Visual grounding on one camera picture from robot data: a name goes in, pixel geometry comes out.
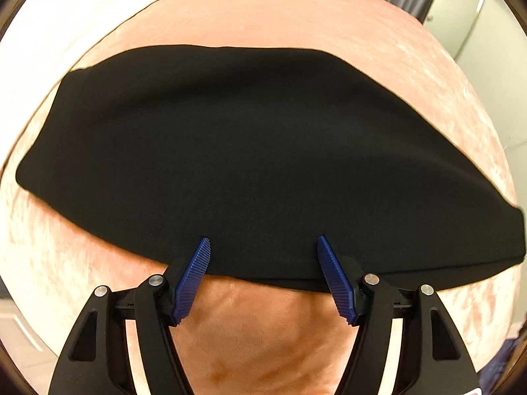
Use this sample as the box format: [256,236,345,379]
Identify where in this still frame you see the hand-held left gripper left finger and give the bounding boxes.
[48,236,212,395]

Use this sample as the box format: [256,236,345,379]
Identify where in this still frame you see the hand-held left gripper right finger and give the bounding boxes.
[316,235,482,395]

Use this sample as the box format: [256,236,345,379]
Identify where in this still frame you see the black pants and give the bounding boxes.
[15,43,527,294]

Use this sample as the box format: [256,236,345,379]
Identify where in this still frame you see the orange plush blanket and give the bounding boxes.
[0,0,518,395]

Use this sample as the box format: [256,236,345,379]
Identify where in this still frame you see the cream white blanket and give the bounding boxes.
[0,0,225,161]

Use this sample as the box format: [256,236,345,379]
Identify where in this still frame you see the standing mirror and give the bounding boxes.
[424,0,511,64]

